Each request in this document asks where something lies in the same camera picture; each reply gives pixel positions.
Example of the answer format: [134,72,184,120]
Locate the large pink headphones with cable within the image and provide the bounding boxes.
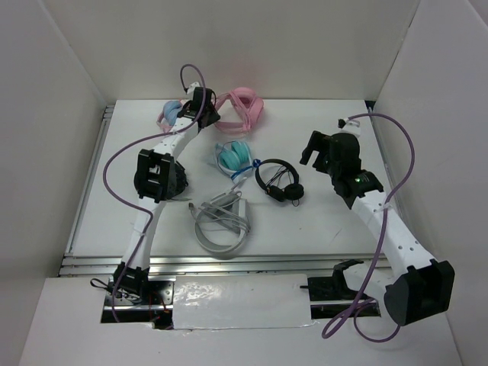
[213,87,265,135]

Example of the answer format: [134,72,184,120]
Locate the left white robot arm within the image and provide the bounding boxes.
[103,85,220,304]

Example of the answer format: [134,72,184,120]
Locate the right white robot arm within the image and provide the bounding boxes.
[300,131,455,326]

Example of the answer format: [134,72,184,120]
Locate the pink blue cat-ear headphones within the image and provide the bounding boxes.
[156,100,191,133]

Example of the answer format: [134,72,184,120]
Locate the black on-ear headphones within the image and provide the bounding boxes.
[255,159,304,202]

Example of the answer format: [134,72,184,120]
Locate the teal white headphones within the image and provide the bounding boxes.
[213,140,262,184]

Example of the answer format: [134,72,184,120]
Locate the grey white headphones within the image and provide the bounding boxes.
[188,185,252,258]

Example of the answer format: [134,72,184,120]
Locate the black gaming headset with mic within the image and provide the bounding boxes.
[134,157,188,203]

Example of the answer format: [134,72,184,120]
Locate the white tape sheet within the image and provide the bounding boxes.
[172,274,314,330]

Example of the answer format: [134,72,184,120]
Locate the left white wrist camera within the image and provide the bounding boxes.
[184,82,201,95]

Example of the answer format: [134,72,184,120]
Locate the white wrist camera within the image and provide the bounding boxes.
[184,82,201,95]
[338,119,361,138]

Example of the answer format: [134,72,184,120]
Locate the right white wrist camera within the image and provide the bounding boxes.
[338,119,361,138]

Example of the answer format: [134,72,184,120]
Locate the aluminium rail frame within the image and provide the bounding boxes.
[59,100,376,280]

